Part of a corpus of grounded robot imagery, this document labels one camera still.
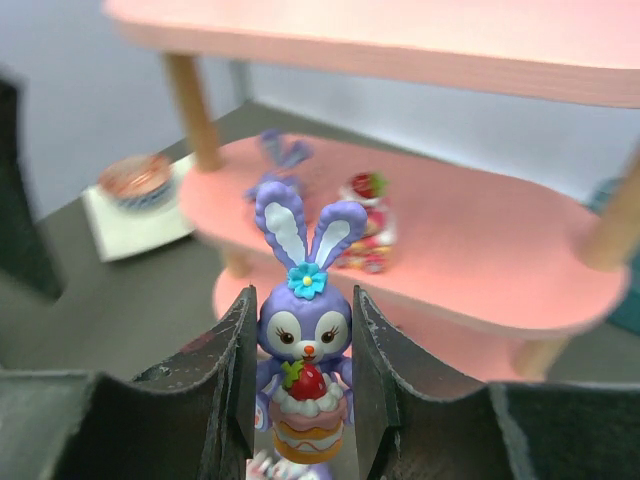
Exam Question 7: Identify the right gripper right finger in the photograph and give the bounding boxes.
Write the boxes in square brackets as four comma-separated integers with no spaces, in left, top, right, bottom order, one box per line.
[352,288,639,480]

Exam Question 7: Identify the white square plate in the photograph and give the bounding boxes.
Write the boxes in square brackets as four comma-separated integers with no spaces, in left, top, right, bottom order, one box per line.
[81,154,194,262]

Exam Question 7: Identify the pink bonnet melody toy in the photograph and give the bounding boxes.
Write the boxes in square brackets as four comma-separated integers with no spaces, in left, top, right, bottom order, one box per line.
[245,450,333,480]

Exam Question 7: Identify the purple bunny head toy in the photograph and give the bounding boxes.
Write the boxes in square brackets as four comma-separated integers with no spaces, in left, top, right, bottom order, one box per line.
[243,128,315,204]

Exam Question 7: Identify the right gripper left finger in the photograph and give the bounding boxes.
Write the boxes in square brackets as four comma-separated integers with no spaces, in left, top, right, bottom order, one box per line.
[1,286,257,479]

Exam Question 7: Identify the purple long-ear bunny toy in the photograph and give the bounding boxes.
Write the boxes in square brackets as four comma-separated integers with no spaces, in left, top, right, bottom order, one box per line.
[255,181,368,464]

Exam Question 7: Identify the red patterned bowl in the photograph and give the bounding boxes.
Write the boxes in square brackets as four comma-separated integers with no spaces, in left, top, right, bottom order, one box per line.
[98,154,174,212]

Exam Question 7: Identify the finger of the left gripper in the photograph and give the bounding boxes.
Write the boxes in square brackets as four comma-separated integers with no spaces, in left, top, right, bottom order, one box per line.
[1,70,64,301]

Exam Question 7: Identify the pink three-tier toy shelf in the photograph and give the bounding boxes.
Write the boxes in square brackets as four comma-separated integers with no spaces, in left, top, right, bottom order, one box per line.
[104,1,639,380]

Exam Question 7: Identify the red strawberry cake toy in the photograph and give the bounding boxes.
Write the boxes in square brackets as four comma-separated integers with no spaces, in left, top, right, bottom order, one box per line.
[334,171,397,274]

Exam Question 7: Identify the teal plastic bin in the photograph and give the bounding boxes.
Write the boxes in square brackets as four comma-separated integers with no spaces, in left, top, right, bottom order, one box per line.
[588,174,639,335]

